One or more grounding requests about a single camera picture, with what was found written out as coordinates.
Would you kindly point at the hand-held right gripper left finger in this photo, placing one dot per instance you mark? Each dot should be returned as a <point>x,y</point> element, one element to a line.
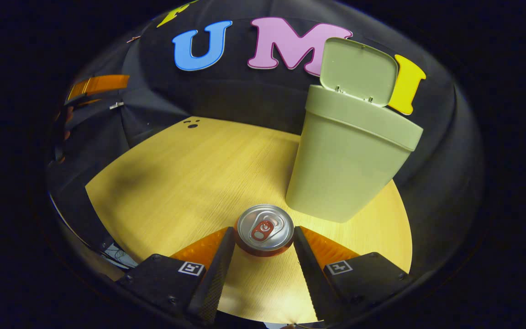
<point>213,283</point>

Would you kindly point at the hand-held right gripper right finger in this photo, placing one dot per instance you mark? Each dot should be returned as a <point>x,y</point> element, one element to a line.
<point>313,283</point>

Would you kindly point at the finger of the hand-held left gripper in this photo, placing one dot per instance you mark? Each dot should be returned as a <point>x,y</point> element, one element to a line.
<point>103,84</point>

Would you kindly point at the red pop can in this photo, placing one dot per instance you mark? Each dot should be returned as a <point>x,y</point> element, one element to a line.
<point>263,228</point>

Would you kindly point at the pale green desktop garbage bin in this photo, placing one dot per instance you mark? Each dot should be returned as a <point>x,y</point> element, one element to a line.
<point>345,169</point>

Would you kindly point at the wooden desktop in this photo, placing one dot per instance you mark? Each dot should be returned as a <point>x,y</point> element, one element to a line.
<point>190,183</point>

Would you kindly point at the white cloth clip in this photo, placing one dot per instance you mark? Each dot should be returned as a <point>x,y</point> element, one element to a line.
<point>117,105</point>

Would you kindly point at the copper cloth clip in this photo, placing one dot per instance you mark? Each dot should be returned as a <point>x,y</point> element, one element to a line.
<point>133,39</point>

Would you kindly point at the black backdrop cloth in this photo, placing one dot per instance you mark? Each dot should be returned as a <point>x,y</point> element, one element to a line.
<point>244,96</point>

